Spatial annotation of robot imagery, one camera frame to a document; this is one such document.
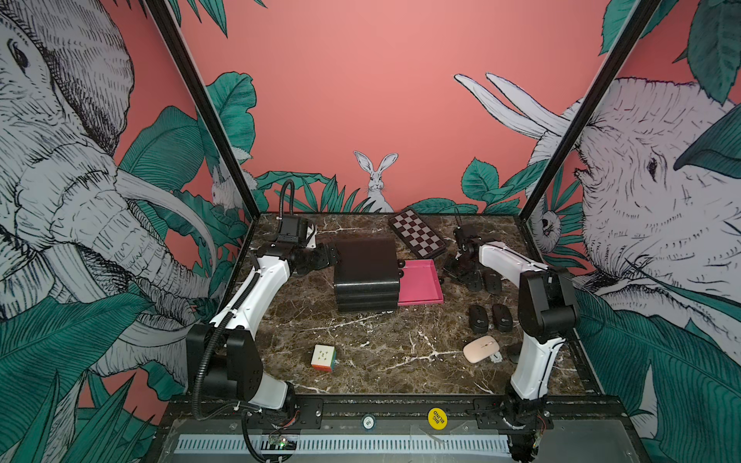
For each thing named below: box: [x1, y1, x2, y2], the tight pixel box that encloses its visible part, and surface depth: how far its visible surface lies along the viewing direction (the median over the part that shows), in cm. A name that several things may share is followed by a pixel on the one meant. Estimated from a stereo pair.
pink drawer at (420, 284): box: [397, 258, 444, 307], surface depth 103 cm
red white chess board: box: [387, 208, 448, 259], surface depth 113 cm
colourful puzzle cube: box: [310, 344, 337, 373], surface depth 80 cm
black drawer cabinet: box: [333, 237, 400, 312], surface depth 85 cm
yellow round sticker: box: [427, 407, 449, 431], surface depth 75 cm
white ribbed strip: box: [174, 434, 513, 455], surface depth 72 cm
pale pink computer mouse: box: [463, 335, 500, 363], surface depth 86 cm
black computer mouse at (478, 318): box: [468, 304, 489, 333], surface depth 91 cm
